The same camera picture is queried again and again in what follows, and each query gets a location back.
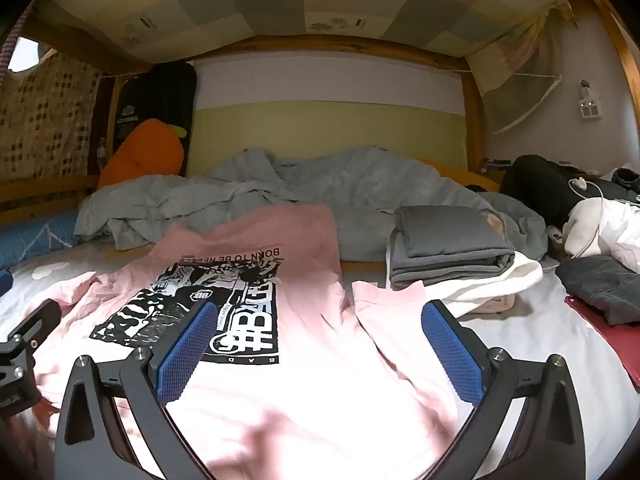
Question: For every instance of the white folded garment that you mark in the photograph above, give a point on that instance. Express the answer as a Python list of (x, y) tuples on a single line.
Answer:
[(520, 272)]

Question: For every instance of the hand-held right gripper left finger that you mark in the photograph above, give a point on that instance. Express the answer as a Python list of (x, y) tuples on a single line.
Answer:
[(185, 345)]

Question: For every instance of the brown patterned curtain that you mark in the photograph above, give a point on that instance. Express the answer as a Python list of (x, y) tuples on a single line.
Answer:
[(45, 110)]

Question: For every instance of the red book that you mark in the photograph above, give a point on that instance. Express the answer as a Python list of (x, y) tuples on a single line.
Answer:
[(615, 350)]

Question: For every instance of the blue pillow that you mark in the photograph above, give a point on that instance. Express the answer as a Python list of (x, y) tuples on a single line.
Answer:
[(35, 235)]

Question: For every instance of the dark grey garment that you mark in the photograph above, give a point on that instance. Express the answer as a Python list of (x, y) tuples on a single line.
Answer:
[(600, 285)]

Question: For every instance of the grey-green duvet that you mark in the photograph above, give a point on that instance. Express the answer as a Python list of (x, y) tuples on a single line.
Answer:
[(325, 180)]

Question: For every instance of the orange carrot plush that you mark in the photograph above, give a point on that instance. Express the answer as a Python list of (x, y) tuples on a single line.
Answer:
[(145, 155)]

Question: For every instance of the folded grey clothes stack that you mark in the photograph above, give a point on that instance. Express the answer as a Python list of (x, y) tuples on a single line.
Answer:
[(450, 245)]

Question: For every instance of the white wall socket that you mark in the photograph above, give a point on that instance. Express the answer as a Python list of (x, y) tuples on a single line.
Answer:
[(588, 107)]

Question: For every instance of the black printed board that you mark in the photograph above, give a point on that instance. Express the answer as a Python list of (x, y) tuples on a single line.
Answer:
[(160, 95)]

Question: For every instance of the beige folded garment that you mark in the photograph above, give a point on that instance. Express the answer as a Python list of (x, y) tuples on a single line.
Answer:
[(495, 305)]

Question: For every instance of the white crumpled garment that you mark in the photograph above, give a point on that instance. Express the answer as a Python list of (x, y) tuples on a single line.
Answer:
[(615, 230)]

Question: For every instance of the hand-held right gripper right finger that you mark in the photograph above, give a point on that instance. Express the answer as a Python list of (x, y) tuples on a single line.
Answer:
[(450, 355)]

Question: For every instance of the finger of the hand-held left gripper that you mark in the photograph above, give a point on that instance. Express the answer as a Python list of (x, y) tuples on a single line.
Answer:
[(35, 325)]

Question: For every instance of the black clothes heap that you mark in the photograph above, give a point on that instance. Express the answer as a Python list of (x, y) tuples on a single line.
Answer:
[(535, 180)]

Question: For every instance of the sheer bed curtain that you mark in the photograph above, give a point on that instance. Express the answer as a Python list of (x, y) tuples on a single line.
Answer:
[(525, 70)]

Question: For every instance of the grey printed bed sheet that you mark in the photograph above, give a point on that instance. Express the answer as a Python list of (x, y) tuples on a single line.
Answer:
[(525, 340)]

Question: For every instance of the pink printed t-shirt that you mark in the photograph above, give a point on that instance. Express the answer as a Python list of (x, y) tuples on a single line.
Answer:
[(310, 360)]

